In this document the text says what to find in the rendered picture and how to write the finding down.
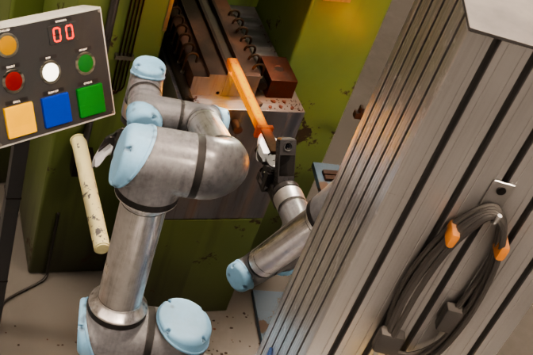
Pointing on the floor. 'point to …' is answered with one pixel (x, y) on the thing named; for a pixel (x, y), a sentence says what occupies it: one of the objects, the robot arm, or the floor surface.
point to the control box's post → (9, 208)
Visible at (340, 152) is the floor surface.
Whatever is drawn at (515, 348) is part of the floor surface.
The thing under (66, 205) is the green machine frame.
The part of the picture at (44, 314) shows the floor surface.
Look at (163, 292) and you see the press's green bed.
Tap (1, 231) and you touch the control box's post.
